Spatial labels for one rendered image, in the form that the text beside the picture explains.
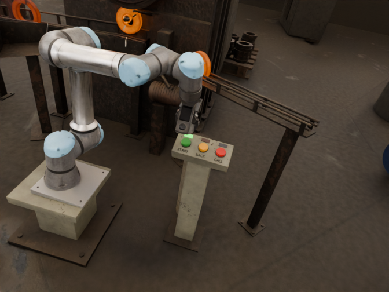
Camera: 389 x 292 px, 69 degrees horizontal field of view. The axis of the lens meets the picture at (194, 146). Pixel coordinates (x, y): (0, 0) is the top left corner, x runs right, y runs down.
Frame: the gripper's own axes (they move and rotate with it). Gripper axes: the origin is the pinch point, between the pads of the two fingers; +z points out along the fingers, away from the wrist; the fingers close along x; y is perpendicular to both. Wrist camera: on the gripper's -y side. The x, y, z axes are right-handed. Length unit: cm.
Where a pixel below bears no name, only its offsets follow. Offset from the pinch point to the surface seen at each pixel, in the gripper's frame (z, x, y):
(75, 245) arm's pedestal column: 52, 40, -45
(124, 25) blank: 15, 62, 74
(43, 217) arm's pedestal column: 42, 57, -39
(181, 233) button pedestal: 57, -6, -22
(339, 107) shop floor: 137, -121, 181
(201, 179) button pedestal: 18.9, -9.9, -8.3
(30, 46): 23, 112, 47
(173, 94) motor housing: 34, 23, 48
